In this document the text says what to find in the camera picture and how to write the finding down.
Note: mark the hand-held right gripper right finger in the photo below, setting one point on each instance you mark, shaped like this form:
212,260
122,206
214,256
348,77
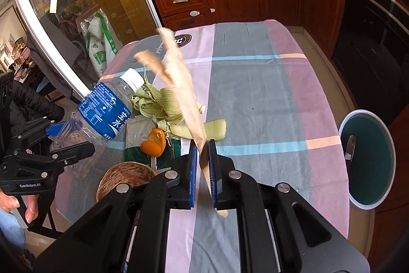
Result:
212,177

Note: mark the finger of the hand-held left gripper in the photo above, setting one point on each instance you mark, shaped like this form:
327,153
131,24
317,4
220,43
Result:
54,129
76,153

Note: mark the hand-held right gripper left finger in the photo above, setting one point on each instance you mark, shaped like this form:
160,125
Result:
192,177

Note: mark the clear bottle with blue label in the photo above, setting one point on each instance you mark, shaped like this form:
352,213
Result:
105,106

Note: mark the tan paper wrapper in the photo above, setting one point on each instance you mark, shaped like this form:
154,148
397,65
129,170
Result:
182,84

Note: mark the teal plastic waste bin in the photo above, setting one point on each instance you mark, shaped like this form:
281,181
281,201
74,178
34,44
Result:
367,164

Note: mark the person's left hand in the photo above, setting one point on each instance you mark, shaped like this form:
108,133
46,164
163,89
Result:
30,212

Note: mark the pale green husk piece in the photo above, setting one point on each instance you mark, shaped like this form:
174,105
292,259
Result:
214,129

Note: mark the orange peel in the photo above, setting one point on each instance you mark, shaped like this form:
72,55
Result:
150,146

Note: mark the brown woven bowl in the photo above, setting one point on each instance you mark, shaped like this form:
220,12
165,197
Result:
127,174

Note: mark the light blue fleece jacket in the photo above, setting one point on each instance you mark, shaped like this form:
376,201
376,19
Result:
11,228

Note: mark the green and grey foil packet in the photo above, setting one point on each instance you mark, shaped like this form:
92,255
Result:
134,135

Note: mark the green corn husks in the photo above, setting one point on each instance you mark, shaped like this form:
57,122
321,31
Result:
153,103

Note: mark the plaid pastel tablecloth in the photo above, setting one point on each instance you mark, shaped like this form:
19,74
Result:
255,100

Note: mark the green and white sack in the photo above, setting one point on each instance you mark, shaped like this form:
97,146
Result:
99,46

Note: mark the black built-in oven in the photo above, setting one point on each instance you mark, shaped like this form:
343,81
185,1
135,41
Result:
367,36

